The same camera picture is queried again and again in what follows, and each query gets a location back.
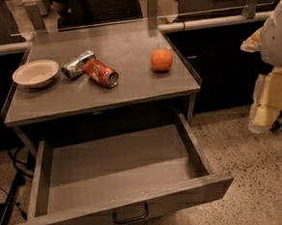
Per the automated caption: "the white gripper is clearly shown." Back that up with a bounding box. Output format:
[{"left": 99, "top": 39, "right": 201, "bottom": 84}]
[{"left": 240, "top": 0, "right": 282, "bottom": 133}]

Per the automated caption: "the orange fruit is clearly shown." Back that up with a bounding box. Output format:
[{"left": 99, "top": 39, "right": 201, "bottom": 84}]
[{"left": 151, "top": 49, "right": 173, "bottom": 71}]

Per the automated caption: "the grey open top drawer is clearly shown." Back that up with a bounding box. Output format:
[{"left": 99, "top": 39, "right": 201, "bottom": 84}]
[{"left": 17, "top": 115, "right": 233, "bottom": 225}]

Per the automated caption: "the grey cabinet counter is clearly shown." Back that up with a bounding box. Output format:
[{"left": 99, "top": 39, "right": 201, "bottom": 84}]
[{"left": 0, "top": 14, "right": 208, "bottom": 161}]

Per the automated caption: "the red soda can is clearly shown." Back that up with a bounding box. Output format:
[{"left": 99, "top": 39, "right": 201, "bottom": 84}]
[{"left": 85, "top": 59, "right": 119, "bottom": 88}]

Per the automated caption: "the silver blue soda can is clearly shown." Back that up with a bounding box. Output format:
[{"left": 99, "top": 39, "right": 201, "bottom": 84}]
[{"left": 62, "top": 50, "right": 95, "bottom": 80}]

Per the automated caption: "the white bowl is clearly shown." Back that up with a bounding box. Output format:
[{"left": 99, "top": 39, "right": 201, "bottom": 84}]
[{"left": 12, "top": 59, "right": 60, "bottom": 88}]

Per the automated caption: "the black stand leg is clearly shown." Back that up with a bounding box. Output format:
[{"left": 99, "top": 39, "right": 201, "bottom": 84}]
[{"left": 0, "top": 170, "right": 25, "bottom": 225}]

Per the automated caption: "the metal drawer handle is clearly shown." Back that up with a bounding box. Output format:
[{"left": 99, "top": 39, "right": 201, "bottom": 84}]
[{"left": 112, "top": 203, "right": 149, "bottom": 225}]

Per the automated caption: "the white horizontal rail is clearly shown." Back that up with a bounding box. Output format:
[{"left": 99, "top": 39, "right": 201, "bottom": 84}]
[{"left": 0, "top": 12, "right": 271, "bottom": 56}]

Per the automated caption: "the black cable on floor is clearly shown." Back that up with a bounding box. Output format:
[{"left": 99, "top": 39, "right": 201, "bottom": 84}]
[{"left": 0, "top": 144, "right": 38, "bottom": 223}]

